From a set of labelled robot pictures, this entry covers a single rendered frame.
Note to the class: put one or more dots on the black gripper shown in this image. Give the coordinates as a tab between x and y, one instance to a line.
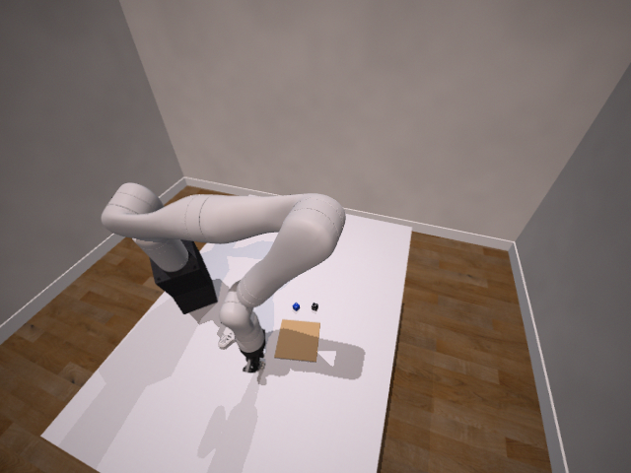
253	358

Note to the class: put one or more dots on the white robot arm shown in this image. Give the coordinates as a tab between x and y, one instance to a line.
312	226

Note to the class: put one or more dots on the tan flat mat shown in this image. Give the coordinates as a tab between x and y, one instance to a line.
298	340

